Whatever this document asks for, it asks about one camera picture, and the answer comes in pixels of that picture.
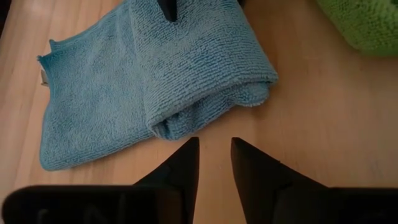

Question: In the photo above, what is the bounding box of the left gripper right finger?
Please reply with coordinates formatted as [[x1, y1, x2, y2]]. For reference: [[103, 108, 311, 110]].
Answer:
[[230, 136, 330, 224]]

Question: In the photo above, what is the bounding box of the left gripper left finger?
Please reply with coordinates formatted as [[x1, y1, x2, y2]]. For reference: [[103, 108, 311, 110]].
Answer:
[[133, 136, 200, 224]]

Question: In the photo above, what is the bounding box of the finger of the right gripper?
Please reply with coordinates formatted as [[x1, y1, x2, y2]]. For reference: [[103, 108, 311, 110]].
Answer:
[[157, 0, 178, 23]]

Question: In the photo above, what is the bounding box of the blue microfiber towel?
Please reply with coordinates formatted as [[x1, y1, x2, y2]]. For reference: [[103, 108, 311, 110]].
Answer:
[[37, 0, 279, 172]]

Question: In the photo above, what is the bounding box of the green microfiber towel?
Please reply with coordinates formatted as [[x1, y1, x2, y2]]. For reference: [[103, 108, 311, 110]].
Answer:
[[315, 0, 398, 57]]

